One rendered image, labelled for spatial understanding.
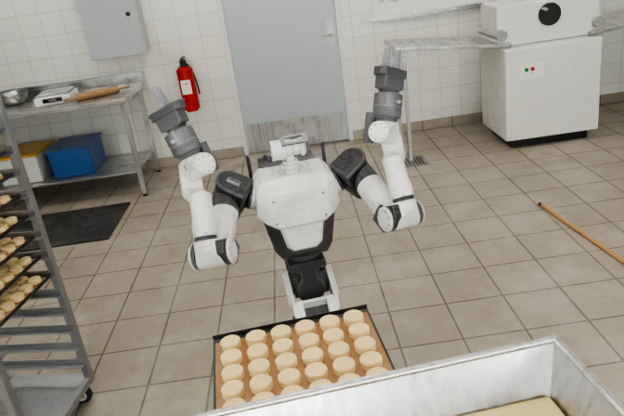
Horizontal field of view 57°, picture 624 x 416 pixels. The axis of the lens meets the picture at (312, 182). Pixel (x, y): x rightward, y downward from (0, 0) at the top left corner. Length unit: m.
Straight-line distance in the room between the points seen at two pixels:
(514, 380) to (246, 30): 5.08
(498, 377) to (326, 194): 1.23
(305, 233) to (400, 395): 1.27
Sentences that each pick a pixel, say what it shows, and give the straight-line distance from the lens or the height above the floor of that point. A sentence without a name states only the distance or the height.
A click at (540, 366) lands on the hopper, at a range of 0.75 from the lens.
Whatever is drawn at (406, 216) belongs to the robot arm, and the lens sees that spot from 1.76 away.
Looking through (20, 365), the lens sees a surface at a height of 0.23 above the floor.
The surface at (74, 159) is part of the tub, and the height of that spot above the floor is 0.39.
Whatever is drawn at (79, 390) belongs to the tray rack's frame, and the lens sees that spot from 2.86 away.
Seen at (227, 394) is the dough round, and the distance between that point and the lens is 1.33.
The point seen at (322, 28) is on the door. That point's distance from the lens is 5.62.
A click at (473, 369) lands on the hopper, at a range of 0.72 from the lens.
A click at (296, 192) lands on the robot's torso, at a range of 1.85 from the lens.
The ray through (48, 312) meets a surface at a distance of 2.78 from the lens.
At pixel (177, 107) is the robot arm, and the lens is 1.72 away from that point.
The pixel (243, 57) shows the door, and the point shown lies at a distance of 5.65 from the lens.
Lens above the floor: 1.77
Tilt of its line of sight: 21 degrees down
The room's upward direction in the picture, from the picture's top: 8 degrees counter-clockwise
